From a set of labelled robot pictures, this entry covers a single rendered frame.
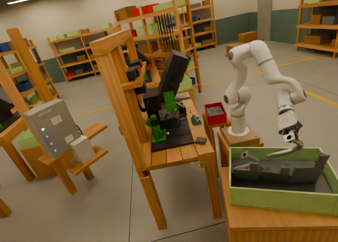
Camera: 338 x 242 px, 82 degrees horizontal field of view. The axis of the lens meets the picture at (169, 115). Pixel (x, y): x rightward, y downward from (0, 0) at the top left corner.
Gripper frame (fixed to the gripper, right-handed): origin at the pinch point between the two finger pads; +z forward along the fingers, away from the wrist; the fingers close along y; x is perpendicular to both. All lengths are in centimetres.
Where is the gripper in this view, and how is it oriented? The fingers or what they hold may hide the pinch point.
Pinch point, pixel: (291, 137)
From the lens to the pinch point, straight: 123.2
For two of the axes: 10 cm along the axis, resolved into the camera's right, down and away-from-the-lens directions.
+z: -1.5, 8.2, -5.5
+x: 8.7, 3.8, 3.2
